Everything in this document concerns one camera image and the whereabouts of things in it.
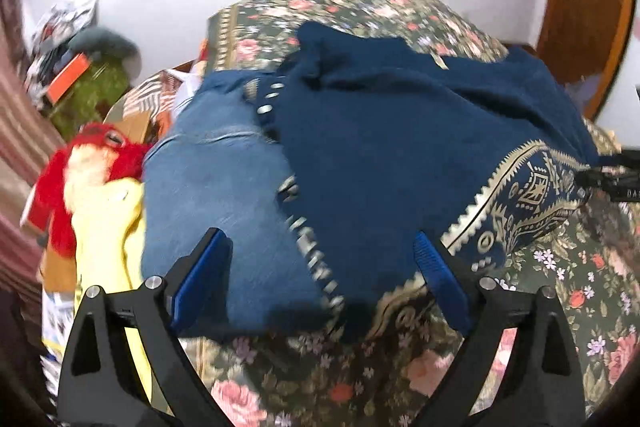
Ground green covered cabinet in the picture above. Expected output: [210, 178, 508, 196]
[48, 58, 129, 142]

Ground yellow garment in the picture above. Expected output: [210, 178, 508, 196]
[71, 175, 156, 408]

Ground wooden door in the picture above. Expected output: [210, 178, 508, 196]
[536, 0, 634, 119]

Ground grey plush pillow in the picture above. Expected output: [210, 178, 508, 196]
[67, 26, 138, 60]

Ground folded blue jeans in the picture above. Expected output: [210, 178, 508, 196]
[141, 70, 331, 339]

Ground striped brown curtain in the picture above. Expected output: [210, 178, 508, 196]
[1, 0, 62, 332]

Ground navy patterned hooded garment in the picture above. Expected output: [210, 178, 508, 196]
[245, 22, 598, 341]

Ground orange box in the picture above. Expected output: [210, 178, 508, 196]
[46, 53, 91, 105]

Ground floral bedspread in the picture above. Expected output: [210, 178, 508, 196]
[179, 0, 640, 427]

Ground red plush toy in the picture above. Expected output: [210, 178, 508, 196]
[34, 122, 151, 258]

